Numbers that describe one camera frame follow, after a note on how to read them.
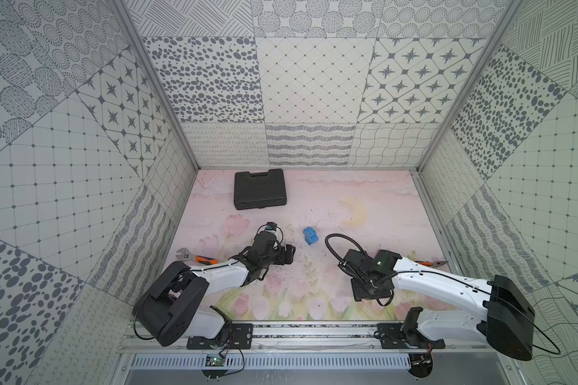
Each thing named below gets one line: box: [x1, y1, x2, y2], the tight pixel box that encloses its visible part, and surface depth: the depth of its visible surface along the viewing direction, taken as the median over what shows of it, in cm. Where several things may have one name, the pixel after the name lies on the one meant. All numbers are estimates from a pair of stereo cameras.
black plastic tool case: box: [233, 168, 287, 211], surface depth 111 cm
